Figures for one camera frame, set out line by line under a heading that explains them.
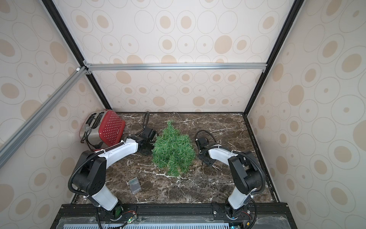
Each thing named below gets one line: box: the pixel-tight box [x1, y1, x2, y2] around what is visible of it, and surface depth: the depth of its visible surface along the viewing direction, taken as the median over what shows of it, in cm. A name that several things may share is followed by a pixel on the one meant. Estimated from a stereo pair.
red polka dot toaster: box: [79, 109, 126, 151], surface depth 93 cm
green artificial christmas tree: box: [151, 120, 196, 177], surface depth 69 cm
